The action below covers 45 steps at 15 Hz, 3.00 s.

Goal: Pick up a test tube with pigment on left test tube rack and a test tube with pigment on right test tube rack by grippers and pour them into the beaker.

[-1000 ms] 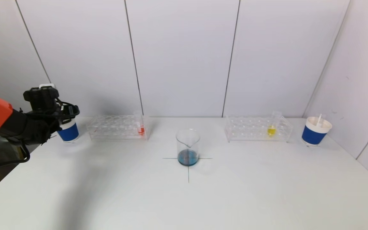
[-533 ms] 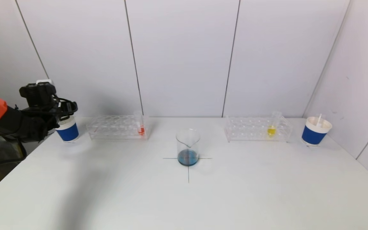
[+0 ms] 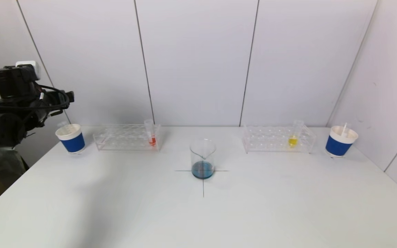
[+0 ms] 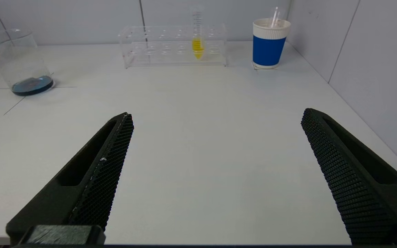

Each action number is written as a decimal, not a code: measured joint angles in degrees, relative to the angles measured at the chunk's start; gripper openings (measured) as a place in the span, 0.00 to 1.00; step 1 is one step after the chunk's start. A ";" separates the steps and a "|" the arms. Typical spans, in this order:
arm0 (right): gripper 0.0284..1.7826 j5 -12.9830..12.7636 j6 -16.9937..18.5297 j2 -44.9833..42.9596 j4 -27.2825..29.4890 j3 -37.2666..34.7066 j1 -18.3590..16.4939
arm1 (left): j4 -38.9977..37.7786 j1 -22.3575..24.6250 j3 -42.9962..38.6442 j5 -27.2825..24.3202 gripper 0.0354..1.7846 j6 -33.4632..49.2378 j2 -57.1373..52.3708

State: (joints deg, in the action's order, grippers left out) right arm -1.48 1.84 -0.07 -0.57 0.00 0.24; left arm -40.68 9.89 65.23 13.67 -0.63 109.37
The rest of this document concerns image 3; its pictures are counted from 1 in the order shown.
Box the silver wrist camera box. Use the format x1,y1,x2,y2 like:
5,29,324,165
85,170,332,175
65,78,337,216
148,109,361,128
15,61,40,80

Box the clear glass beaker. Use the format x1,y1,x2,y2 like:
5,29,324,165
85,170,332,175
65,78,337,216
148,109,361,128
190,139,216,180

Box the black camera cable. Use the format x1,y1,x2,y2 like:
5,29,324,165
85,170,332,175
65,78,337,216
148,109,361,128
0,84,71,111

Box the clear acrylic test tube rack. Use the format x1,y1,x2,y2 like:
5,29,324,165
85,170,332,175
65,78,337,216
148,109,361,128
242,125,316,154
93,124,163,152

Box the yellow pigment test tube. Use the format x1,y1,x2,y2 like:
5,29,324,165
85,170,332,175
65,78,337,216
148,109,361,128
288,120,304,148

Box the blue white paper cup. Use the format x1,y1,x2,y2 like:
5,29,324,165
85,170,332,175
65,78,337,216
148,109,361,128
55,124,85,154
325,126,359,158

